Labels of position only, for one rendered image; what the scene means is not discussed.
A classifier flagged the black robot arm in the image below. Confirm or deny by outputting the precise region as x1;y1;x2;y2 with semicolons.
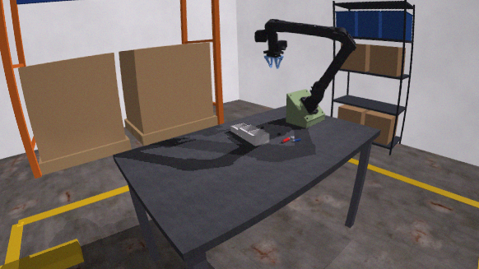
254;19;356;114

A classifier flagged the white bin rack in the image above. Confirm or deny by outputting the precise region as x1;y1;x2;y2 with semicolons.
230;123;269;146

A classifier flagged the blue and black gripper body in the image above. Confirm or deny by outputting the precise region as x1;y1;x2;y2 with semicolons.
263;42;284;58

